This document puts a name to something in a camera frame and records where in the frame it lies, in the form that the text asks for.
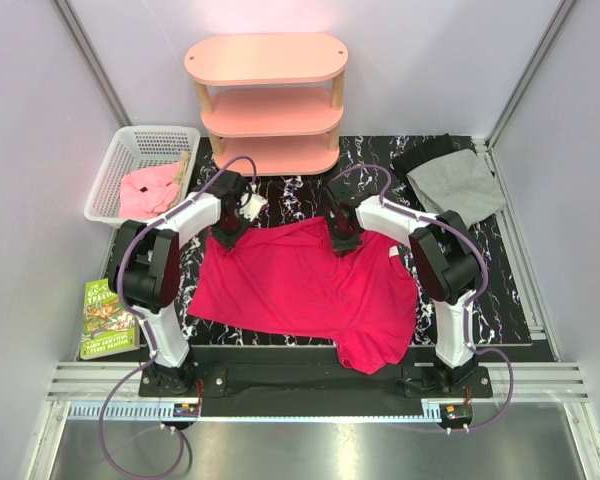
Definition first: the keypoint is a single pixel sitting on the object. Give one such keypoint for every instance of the light pink cloth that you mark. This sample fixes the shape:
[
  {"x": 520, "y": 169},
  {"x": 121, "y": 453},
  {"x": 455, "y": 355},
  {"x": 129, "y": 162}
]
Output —
[{"x": 142, "y": 191}]

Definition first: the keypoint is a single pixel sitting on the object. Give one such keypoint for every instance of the aluminium frame rail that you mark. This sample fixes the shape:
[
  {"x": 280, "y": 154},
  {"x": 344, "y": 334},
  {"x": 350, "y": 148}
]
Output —
[{"x": 97, "y": 391}]

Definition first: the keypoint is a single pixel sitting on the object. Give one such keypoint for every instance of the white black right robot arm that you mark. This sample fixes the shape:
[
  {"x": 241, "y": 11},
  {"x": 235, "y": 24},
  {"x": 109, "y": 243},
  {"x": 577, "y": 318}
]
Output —
[{"x": 450, "y": 270}]

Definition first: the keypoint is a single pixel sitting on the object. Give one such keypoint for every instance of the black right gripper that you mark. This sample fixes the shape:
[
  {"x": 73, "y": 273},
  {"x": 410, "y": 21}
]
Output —
[{"x": 343, "y": 247}]

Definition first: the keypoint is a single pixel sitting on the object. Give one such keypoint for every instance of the grey folded t-shirt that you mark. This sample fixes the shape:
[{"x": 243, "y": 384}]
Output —
[{"x": 461, "y": 182}]

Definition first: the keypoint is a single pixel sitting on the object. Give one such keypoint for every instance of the beige cloth in basket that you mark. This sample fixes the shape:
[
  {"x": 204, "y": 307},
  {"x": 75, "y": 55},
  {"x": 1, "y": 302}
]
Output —
[{"x": 174, "y": 189}]

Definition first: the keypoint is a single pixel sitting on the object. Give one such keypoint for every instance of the black folded t-shirt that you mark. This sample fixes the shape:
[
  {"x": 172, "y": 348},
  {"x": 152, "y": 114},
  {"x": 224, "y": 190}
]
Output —
[{"x": 429, "y": 148}]

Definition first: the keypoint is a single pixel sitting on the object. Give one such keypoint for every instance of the green treehouse book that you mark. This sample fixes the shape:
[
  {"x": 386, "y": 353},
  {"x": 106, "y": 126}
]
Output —
[{"x": 107, "y": 329}]

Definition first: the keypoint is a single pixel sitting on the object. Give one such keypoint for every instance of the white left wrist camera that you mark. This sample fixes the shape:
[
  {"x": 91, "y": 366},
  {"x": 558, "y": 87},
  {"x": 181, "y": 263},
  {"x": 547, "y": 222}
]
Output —
[{"x": 253, "y": 207}]

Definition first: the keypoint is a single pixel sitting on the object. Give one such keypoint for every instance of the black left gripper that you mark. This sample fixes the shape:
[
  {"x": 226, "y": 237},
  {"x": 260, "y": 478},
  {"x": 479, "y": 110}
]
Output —
[{"x": 230, "y": 240}]

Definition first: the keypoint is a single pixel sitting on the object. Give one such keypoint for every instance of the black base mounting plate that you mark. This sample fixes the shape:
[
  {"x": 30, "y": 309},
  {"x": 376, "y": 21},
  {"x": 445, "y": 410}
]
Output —
[{"x": 280, "y": 383}]

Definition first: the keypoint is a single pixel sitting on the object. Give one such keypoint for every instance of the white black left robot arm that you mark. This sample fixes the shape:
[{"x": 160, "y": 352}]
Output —
[{"x": 144, "y": 269}]

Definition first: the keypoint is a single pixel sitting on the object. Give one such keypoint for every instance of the red t-shirt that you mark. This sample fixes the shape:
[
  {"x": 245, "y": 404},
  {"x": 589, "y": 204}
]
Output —
[{"x": 288, "y": 280}]

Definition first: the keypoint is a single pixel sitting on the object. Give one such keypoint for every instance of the pink three-tier shelf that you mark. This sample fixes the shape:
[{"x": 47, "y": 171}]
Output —
[{"x": 271, "y": 103}]

